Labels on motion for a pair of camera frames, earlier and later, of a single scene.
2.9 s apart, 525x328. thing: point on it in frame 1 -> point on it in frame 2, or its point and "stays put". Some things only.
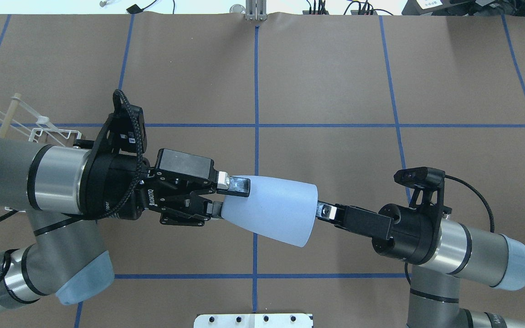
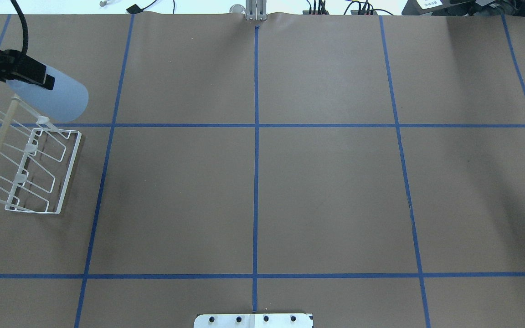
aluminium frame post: [256, 10] stays put
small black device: [135, 9] stays put
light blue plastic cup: [280, 210] -> [67, 100]
